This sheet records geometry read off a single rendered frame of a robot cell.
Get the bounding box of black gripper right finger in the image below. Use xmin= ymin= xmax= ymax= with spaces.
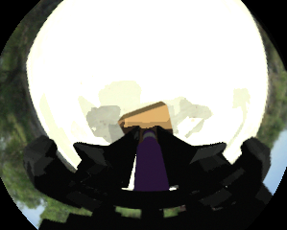
xmin=155 ymin=126 xmax=227 ymax=188

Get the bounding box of tan rectangular block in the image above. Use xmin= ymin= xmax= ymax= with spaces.
xmin=117 ymin=101 xmax=174 ymax=146

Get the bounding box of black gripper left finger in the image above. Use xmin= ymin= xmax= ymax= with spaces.
xmin=73 ymin=126 xmax=140 ymax=188

